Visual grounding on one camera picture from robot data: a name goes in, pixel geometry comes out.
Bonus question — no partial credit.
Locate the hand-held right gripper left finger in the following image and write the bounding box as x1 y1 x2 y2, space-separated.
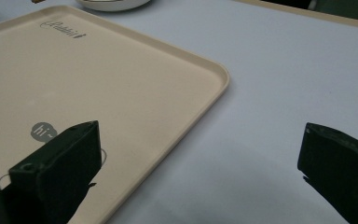
0 119 103 224

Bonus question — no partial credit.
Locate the white bowl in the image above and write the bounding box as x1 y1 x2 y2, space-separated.
75 0 152 13

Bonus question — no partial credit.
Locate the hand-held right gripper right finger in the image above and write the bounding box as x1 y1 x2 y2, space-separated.
296 121 358 224

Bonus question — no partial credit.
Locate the beige plastic tray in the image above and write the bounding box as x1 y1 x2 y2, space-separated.
0 5 231 224

